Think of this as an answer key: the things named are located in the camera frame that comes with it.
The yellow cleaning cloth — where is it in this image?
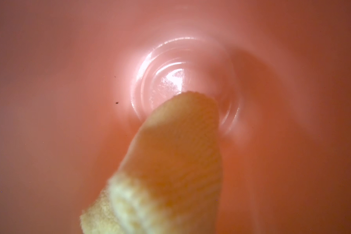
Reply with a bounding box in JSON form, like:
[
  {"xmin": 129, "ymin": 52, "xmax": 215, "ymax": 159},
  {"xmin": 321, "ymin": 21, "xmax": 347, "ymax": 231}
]
[{"xmin": 81, "ymin": 92, "xmax": 222, "ymax": 234}]

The pink plastic bucket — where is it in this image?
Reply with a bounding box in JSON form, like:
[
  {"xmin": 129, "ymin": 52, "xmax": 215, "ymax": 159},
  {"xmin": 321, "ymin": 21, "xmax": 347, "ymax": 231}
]
[{"xmin": 0, "ymin": 1, "xmax": 351, "ymax": 234}]

